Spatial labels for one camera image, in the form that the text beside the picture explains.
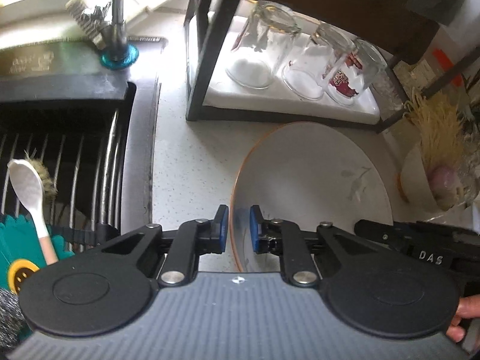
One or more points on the person right hand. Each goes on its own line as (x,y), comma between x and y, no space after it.
(467,309)

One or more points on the upturned glass cup middle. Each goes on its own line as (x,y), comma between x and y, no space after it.
(308,73)

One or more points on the bowl with garlic and noodles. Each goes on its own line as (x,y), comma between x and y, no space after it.
(435,191)

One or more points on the teal flower sponge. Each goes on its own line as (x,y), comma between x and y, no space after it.
(19,248)

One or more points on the upturned glass cup left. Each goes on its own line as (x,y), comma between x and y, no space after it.
(260,49)

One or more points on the upturned glass cup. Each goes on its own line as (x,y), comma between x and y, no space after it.
(260,49)
(356,73)
(308,73)

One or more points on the white leaf pattern plate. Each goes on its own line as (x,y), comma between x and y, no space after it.
(306,173)

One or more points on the white spoon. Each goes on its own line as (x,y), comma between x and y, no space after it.
(28,187)

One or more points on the upturned glass cup right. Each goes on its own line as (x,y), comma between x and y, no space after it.
(356,73)

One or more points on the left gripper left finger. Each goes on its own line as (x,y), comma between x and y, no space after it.
(188,243)

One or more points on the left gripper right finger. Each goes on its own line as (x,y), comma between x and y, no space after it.
(284,239)

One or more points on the dried noodle bundle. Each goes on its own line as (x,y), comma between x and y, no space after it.
(441,131)

